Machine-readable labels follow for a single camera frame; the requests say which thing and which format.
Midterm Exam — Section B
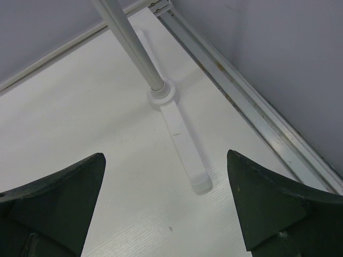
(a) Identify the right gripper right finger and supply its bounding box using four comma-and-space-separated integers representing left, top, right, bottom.
227, 150, 342, 256

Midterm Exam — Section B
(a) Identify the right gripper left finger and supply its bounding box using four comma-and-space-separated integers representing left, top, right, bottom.
1, 153, 105, 256

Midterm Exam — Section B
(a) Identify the white drying rack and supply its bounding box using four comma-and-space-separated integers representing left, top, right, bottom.
93, 1, 213, 194

